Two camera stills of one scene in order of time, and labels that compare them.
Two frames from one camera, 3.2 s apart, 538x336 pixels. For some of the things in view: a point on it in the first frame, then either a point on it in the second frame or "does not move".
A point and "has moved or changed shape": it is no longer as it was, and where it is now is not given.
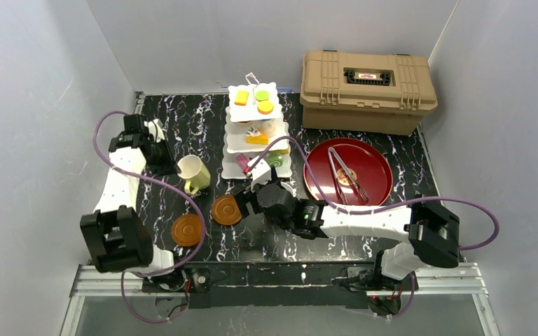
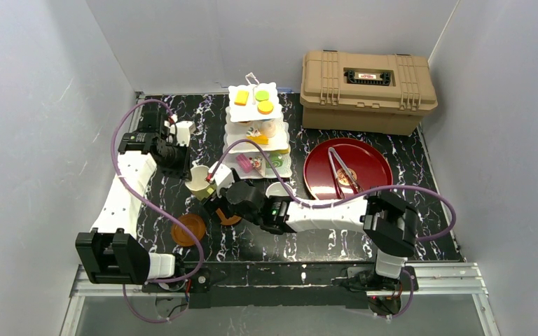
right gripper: x=251 y=199 -> x=215 y=203
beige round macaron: x=267 y=129 does not move
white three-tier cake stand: x=254 y=128 does not move
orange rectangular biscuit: x=242 y=97 does not move
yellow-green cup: x=195 y=171 has moved or changed shape
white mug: x=293 y=191 has moved or changed shape
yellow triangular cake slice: x=257 y=139 does not move
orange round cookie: x=265 y=107 does not move
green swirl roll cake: x=274 y=159 does not move
